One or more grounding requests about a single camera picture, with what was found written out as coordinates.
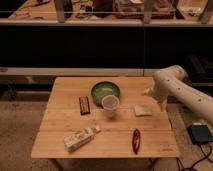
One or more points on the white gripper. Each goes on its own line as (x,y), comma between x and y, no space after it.
(159,94)

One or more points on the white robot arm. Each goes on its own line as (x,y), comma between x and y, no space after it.
(169,81)

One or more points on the translucent plastic cup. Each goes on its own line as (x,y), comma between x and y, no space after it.
(110,104)

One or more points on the green ceramic bowl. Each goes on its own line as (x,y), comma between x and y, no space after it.
(102,89)

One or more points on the black power adapter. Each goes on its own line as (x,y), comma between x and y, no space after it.
(200,134)

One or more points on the brown chocolate bar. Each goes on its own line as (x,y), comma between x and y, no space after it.
(84,105)

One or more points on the wooden table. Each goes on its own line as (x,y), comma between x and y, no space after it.
(62,118)

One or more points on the white milk carton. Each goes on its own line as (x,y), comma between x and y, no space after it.
(80,138)

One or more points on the wooden background shelf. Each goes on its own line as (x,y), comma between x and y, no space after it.
(107,13)

